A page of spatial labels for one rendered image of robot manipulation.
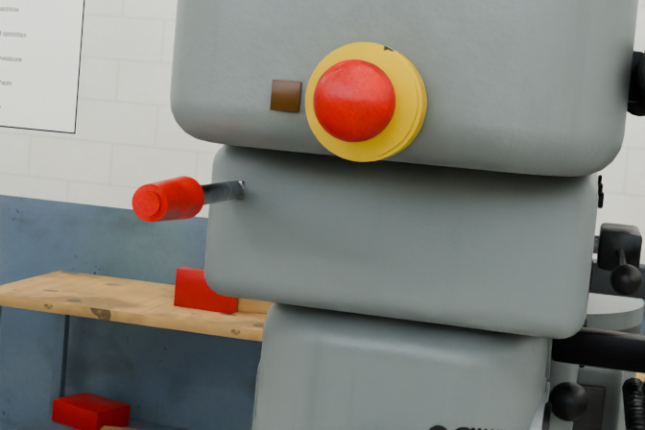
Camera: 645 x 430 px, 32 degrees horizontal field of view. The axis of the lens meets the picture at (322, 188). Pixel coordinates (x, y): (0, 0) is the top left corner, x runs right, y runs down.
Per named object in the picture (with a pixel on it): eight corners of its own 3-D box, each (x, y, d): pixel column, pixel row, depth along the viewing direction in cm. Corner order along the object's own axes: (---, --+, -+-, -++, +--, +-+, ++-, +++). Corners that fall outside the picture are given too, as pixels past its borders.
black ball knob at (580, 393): (586, 428, 84) (590, 389, 84) (545, 422, 85) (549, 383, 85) (586, 418, 87) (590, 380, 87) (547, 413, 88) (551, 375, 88)
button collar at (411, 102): (416, 167, 56) (426, 46, 56) (298, 155, 57) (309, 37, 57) (421, 166, 58) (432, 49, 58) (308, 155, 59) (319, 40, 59)
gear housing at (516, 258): (588, 347, 66) (606, 177, 65) (193, 296, 71) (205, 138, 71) (591, 276, 98) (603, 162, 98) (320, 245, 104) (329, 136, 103)
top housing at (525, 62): (624, 185, 56) (658, -143, 55) (131, 137, 62) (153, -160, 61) (611, 161, 101) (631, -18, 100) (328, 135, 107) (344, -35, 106)
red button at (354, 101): (387, 146, 53) (394, 60, 53) (304, 138, 54) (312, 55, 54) (398, 145, 57) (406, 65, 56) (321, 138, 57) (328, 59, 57)
